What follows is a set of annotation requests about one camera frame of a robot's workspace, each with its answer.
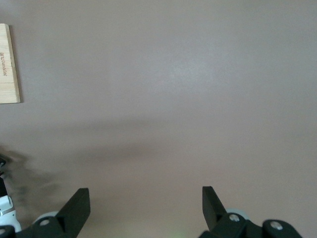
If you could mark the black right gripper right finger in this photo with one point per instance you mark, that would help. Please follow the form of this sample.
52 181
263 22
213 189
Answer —
214 210

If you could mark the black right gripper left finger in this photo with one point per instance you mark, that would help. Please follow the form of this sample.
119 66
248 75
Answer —
71 213

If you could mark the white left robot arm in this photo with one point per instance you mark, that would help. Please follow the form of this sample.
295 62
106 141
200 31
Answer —
6 215

